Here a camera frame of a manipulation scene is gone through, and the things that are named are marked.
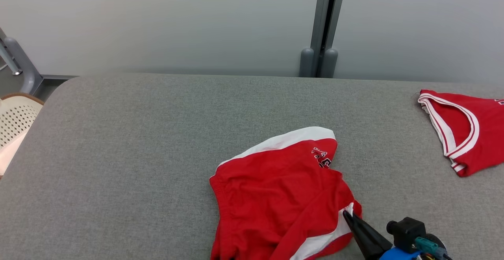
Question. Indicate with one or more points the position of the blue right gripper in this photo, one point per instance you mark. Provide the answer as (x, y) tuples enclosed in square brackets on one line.
[(399, 255)]

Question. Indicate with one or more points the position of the red shorts with white stripe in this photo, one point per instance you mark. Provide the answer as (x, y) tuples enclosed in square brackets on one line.
[(267, 197)]

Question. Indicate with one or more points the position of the red Bulls basketball jersey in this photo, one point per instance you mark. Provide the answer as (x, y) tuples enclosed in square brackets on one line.
[(476, 134)]

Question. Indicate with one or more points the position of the grey fabric cushioned platform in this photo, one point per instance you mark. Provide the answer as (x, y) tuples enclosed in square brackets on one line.
[(138, 153)]

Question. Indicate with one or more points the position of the beige perforated laundry basket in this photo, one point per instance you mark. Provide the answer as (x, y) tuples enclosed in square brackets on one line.
[(19, 114)]

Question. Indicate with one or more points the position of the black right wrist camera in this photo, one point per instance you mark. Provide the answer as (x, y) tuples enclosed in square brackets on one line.
[(407, 232)]

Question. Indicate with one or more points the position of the grey cylindrical post foot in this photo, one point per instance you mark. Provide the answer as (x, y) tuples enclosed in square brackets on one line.
[(330, 64), (306, 63)]

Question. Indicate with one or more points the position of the grey vertical frame post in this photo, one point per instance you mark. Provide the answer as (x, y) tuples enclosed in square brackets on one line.
[(325, 12)]

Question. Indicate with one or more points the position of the grey metal tube frame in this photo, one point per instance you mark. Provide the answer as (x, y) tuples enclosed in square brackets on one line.
[(27, 71)]

